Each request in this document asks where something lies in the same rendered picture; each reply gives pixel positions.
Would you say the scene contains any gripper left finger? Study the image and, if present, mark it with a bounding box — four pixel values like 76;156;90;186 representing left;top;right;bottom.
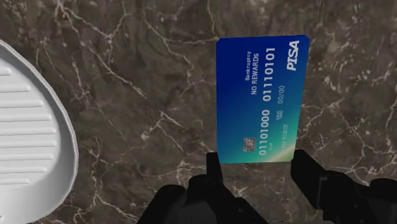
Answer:
136;151;240;224

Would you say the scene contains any white ridged tray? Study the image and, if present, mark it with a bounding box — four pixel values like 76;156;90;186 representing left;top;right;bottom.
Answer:
0;39;80;224

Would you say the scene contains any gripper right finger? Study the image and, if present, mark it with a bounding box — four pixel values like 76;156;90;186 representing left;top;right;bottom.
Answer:
290;149;397;224

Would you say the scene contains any blue bank card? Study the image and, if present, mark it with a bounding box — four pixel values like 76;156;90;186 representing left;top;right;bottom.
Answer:
216;34;311;165

